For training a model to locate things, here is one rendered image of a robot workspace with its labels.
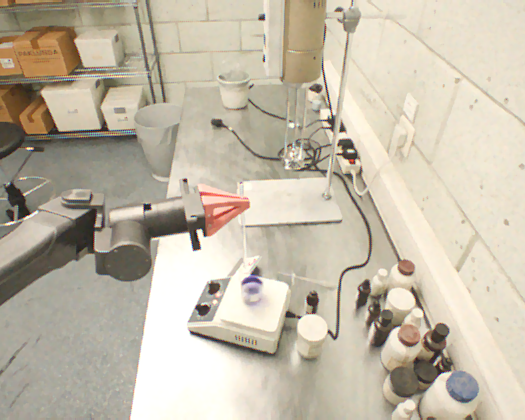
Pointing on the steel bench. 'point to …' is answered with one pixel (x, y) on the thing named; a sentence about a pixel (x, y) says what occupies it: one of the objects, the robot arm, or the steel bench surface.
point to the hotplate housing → (242, 330)
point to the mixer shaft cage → (292, 156)
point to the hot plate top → (268, 317)
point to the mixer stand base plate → (289, 203)
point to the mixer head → (294, 40)
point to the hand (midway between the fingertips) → (244, 203)
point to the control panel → (210, 301)
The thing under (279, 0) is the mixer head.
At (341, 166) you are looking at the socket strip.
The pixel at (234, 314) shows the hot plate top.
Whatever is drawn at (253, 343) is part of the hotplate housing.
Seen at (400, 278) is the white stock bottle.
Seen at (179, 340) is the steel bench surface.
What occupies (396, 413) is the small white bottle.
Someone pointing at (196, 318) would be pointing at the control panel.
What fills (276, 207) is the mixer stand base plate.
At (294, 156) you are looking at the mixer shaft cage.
